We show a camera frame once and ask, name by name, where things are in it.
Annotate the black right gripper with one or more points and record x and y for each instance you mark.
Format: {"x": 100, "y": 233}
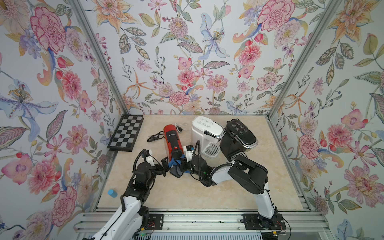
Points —
{"x": 183, "y": 165}

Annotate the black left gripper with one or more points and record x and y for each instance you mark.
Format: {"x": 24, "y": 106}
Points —
{"x": 165, "y": 166}

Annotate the red Nespresso coffee machine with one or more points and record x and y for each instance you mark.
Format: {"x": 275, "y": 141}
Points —
{"x": 172, "y": 141}

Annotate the white coffee machine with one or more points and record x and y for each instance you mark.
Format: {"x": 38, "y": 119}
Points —
{"x": 209, "y": 133}

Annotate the black coffee machine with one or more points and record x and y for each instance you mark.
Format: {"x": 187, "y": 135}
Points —
{"x": 237, "y": 140}

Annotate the blue microfibre cloth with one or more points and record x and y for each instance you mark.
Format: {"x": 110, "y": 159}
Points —
{"x": 178, "y": 167}

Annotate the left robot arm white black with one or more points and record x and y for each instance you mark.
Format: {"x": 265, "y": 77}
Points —
{"x": 132, "y": 217}

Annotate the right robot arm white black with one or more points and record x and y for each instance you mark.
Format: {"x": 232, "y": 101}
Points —
{"x": 252, "y": 177}

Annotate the blue small cylinder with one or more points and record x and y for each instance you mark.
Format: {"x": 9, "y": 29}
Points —
{"x": 112, "y": 193}

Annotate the black folding chessboard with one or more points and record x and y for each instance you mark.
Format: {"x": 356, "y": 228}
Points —
{"x": 126, "y": 134}

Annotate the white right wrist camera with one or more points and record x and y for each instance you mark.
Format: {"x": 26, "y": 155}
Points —
{"x": 189, "y": 152}

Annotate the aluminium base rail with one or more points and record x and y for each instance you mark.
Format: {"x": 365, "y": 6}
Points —
{"x": 301, "y": 225}

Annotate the aluminium corner post left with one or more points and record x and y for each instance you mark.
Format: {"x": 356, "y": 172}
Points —
{"x": 99, "y": 55}

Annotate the aluminium corner post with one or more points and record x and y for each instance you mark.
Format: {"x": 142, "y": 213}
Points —
{"x": 324, "y": 20}
{"x": 99, "y": 55}

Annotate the aluminium corner post right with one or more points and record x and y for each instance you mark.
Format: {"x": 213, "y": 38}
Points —
{"x": 324, "y": 20}

